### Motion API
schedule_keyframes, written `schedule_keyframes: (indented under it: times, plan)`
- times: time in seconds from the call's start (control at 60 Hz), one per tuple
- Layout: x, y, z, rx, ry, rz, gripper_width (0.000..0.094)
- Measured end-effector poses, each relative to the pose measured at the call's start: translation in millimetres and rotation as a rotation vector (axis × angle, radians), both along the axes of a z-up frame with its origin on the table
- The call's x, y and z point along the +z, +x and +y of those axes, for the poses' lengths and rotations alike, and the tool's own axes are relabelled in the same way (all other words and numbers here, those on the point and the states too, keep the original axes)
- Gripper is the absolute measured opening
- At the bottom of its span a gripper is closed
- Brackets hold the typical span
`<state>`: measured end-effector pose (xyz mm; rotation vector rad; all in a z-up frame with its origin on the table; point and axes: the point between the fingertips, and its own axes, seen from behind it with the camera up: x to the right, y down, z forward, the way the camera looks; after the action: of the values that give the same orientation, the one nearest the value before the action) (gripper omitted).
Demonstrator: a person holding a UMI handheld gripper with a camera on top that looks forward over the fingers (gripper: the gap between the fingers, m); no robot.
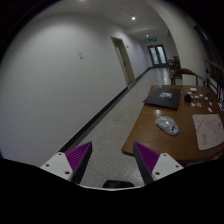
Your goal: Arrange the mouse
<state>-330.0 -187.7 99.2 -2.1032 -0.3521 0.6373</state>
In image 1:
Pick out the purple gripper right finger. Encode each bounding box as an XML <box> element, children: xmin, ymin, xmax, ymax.
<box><xmin>133</xmin><ymin>142</ymin><xmax>183</xmax><ymax>185</ymax></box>

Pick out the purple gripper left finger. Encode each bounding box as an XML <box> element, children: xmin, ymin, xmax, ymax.
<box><xmin>41</xmin><ymin>142</ymin><xmax>92</xmax><ymax>184</ymax></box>

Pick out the white computer mouse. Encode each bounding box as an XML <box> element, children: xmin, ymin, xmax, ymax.
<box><xmin>155</xmin><ymin>116</ymin><xmax>180</xmax><ymax>136</ymax></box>

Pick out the white patterned mouse pad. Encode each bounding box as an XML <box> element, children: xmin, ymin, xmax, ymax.
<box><xmin>192</xmin><ymin>114</ymin><xmax>224</xmax><ymax>151</ymax></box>

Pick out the black laptop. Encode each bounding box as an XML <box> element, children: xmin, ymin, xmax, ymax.
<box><xmin>144</xmin><ymin>87</ymin><xmax>182</xmax><ymax>110</ymax></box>

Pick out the small black object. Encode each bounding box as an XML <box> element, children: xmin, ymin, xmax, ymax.
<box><xmin>184</xmin><ymin>95</ymin><xmax>192</xmax><ymax>102</ymax></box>

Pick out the brown wooden table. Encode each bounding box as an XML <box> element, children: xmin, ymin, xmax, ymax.
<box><xmin>121</xmin><ymin>85</ymin><xmax>224</xmax><ymax>163</ymax></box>

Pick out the white card on table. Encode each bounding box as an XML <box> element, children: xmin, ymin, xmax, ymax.
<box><xmin>190</xmin><ymin>88</ymin><xmax>197</xmax><ymax>92</ymax></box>

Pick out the wooden chair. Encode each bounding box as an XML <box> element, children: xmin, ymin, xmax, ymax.
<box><xmin>169</xmin><ymin>68</ymin><xmax>206</xmax><ymax>86</ymax></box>

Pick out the double glass exit door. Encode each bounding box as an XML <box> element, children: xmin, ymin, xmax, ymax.
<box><xmin>148</xmin><ymin>45</ymin><xmax>167</xmax><ymax>68</ymax></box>

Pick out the wooden stair railing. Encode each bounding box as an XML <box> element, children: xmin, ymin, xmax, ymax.
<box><xmin>205</xmin><ymin>59</ymin><xmax>224</xmax><ymax>103</ymax></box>

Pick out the green exit sign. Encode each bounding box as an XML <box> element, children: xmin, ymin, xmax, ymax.
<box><xmin>149</xmin><ymin>38</ymin><xmax>157</xmax><ymax>42</ymax></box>

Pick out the side door with frame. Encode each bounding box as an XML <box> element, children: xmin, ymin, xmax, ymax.
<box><xmin>111</xmin><ymin>37</ymin><xmax>135</xmax><ymax>84</ymax></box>

